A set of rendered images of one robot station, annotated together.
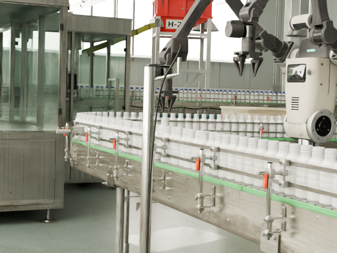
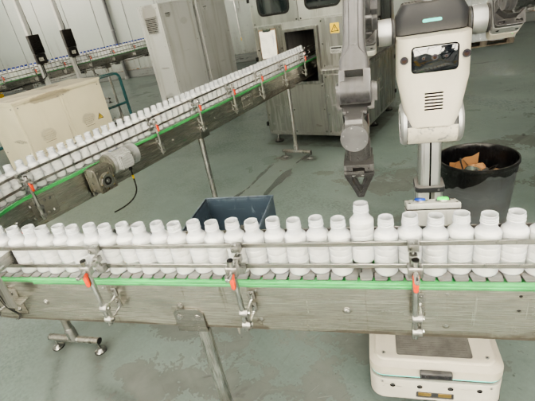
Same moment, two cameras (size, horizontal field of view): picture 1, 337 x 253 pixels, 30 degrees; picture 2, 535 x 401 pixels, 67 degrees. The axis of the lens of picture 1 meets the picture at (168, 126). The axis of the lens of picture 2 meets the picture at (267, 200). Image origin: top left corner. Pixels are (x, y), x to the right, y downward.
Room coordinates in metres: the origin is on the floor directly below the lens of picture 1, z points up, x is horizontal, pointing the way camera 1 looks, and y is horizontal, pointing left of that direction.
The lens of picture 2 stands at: (2.50, 0.81, 1.69)
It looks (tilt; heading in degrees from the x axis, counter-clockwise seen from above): 26 degrees down; 312
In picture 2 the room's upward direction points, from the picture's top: 10 degrees counter-clockwise
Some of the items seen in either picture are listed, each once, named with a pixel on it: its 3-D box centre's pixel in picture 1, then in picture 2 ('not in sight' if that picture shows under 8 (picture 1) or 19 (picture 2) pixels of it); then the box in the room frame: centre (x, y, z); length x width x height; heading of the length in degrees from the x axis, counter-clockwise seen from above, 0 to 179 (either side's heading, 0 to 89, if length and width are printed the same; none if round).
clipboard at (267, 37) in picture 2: not in sight; (267, 44); (5.57, -3.03, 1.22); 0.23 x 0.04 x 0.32; 7
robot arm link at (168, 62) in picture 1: (158, 66); (356, 114); (2.90, 0.05, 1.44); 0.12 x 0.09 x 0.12; 114
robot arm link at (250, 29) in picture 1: (247, 32); not in sight; (2.56, -0.31, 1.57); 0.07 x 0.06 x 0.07; 116
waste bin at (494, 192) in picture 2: not in sight; (474, 202); (3.02, -1.68, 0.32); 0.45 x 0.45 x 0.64
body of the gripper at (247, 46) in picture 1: (248, 47); not in sight; (2.56, -0.31, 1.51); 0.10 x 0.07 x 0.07; 115
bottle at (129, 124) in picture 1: (130, 136); (216, 247); (3.29, 0.20, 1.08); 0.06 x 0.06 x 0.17
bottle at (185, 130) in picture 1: (186, 147); (459, 242); (2.71, -0.08, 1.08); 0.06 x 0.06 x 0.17
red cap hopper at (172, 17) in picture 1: (179, 88); not in sight; (10.13, -0.15, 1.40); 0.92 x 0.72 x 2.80; 97
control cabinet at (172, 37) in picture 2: not in sight; (178, 62); (8.19, -3.83, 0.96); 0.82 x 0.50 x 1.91; 97
